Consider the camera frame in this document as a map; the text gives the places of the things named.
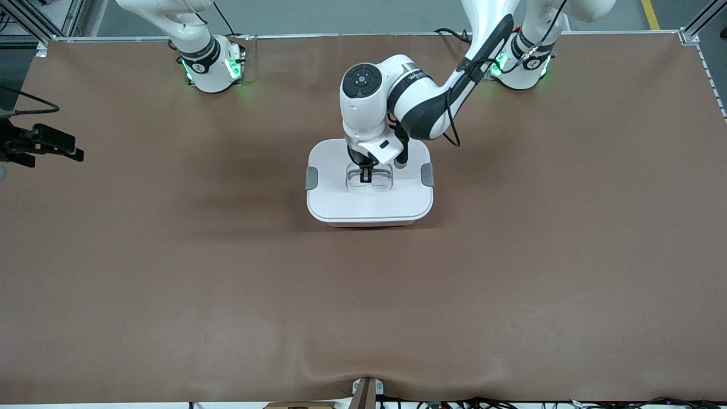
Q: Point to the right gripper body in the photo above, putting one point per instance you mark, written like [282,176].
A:
[12,141]

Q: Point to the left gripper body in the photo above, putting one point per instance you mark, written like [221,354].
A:
[359,157]

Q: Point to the white box lid grey latches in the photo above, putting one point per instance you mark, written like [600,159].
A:
[341,199]

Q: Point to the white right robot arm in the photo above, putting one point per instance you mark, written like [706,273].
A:
[207,62]

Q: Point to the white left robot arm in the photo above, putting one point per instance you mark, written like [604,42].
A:
[369,113]

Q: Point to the pink plastic box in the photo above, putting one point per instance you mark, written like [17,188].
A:
[369,225]

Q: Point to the brown table mat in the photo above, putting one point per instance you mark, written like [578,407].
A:
[227,312]

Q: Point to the silver table edge rail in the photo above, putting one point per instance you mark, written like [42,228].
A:
[369,35]

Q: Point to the aluminium frame struts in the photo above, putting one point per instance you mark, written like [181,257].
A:
[71,17]
[701,18]

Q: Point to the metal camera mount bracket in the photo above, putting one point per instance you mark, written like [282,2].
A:
[366,395]

